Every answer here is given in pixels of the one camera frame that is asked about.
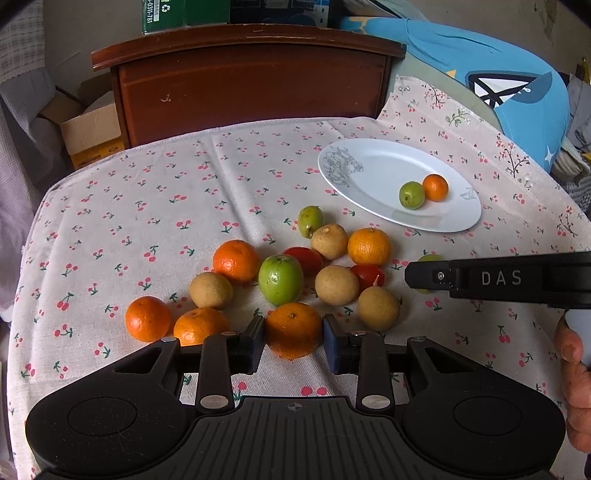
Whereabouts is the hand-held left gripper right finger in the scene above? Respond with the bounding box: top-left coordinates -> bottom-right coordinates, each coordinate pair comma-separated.
322,314 -> 483,412

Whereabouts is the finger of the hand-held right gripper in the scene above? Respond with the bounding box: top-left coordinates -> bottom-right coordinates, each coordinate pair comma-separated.
405,258 -> 452,291

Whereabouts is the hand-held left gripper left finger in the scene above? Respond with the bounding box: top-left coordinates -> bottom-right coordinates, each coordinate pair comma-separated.
111,315 -> 267,415

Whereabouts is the green jujube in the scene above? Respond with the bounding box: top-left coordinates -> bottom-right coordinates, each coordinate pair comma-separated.
258,254 -> 304,306
399,181 -> 426,210
297,206 -> 325,239
417,254 -> 446,294

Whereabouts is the orange mandarin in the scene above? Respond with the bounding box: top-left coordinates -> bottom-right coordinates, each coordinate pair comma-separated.
264,302 -> 323,361
422,174 -> 450,202
212,239 -> 262,284
347,228 -> 392,266
173,306 -> 232,347
125,296 -> 173,343

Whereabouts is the brown round fruit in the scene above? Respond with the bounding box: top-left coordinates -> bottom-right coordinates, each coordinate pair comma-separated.
357,286 -> 401,331
311,223 -> 349,260
189,271 -> 234,309
315,265 -> 360,306

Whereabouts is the white oval plate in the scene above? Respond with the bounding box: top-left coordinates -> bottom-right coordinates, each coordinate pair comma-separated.
317,138 -> 482,233

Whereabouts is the person's right hand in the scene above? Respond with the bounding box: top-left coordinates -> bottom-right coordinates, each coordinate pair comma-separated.
554,316 -> 591,453

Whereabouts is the red tomato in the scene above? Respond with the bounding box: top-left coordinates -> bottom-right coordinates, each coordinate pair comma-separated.
350,263 -> 386,292
281,246 -> 324,278

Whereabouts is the pile of papers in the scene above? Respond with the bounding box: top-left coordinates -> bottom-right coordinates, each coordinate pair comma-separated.
560,65 -> 591,206

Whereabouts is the cherry print tablecloth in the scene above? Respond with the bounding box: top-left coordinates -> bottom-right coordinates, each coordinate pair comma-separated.
7,74 -> 591,480

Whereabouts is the grey green cushion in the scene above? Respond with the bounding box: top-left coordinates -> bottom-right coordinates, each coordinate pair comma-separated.
387,45 -> 505,136

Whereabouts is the blue printed cushion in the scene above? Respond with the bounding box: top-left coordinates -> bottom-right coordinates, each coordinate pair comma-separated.
339,16 -> 571,174

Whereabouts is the brown wooden headboard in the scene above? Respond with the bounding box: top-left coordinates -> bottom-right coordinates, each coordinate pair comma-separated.
91,23 -> 407,149

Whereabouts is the open brown cardboard box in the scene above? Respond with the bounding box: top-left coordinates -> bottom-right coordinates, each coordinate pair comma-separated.
39,74 -> 126,171

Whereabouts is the grey zipped jacket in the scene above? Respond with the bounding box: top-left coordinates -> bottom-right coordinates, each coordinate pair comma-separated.
342,0 -> 431,22

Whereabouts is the dark blue box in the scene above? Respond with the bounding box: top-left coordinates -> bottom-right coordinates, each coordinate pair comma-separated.
229,0 -> 331,27

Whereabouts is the grey cloth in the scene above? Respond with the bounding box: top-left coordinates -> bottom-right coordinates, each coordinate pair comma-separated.
0,69 -> 70,324

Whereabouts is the green cardboard box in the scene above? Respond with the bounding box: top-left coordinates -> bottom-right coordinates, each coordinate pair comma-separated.
141,0 -> 232,36

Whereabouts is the white checkered cloth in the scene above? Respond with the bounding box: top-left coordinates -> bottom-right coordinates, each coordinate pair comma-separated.
0,18 -> 57,95

